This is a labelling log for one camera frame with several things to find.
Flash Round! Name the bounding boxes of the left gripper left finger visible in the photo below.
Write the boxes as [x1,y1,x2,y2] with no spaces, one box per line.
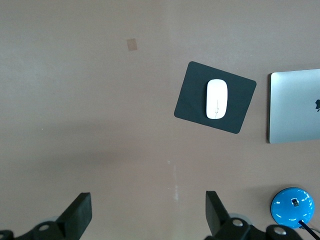
[0,191,93,240]

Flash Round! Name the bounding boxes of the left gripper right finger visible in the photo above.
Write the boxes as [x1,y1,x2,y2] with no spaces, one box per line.
[204,190,301,240]

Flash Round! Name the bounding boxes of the white computer mouse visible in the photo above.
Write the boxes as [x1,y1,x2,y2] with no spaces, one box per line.
[205,78,229,120]

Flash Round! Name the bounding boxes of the black mouse pad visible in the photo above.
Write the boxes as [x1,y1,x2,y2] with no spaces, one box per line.
[173,61,258,135]

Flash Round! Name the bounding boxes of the blue desk lamp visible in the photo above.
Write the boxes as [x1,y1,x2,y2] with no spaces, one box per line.
[269,187,316,230]

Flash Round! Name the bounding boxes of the silver laptop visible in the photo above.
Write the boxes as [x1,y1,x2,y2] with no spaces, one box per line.
[266,68,320,145]

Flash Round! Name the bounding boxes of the brown tape patch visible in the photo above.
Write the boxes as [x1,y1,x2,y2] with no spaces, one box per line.
[126,38,139,52]

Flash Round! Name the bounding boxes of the black lamp power cord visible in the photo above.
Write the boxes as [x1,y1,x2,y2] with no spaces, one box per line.
[298,219,320,240]

